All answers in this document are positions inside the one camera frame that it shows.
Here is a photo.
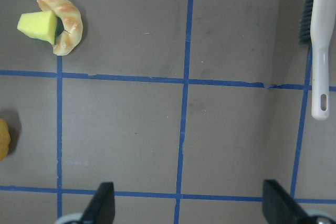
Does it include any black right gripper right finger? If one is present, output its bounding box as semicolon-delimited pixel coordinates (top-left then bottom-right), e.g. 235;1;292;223
262;179;310;224

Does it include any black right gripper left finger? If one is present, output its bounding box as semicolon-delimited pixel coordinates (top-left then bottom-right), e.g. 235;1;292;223
79;182;115;224

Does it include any orange toy lemon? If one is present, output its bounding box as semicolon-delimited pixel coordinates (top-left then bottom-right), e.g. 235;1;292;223
0;119;11;161

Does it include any toy croissant bread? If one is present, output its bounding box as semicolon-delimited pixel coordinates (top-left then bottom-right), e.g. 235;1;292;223
37;0;83;56

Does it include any yellow green sponge piece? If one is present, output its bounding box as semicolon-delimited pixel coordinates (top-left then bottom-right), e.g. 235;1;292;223
17;10;64;45

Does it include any white hand brush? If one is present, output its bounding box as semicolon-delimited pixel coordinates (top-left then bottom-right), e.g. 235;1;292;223
299;0;335;121

